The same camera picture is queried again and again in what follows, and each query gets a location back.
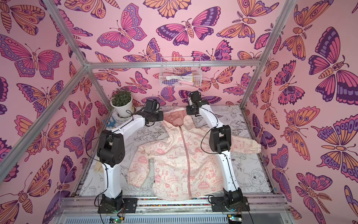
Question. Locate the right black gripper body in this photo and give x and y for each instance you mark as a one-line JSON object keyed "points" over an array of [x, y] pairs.
{"points": [[190, 110]]}

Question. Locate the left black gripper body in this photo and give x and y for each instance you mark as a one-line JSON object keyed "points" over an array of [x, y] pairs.
{"points": [[158, 116]]}

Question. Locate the pink printed kids jacket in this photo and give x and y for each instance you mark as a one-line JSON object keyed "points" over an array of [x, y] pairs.
{"points": [[183, 167]]}

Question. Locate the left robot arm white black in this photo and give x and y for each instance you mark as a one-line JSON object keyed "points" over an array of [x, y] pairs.
{"points": [[111, 152]]}

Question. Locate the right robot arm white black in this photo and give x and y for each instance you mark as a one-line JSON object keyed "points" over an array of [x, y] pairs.
{"points": [[220, 142]]}

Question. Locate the potted green plant white pot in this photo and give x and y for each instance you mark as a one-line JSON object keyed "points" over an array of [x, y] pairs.
{"points": [[122, 102]]}

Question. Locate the blue yellow garden rake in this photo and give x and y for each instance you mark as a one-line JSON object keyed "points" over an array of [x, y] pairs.
{"points": [[110, 122]]}

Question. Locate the beige work glove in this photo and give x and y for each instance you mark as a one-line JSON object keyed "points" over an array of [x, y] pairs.
{"points": [[98, 167]]}

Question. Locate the white wire basket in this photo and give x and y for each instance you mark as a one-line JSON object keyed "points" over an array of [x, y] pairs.
{"points": [[180, 71]]}

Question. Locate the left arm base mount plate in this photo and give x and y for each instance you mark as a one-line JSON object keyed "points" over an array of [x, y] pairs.
{"points": [[122, 205]]}

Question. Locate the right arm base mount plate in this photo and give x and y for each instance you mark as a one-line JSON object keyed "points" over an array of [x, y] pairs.
{"points": [[219, 204]]}

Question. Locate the aluminium front rail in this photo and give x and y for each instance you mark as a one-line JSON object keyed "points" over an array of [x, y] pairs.
{"points": [[256, 209]]}

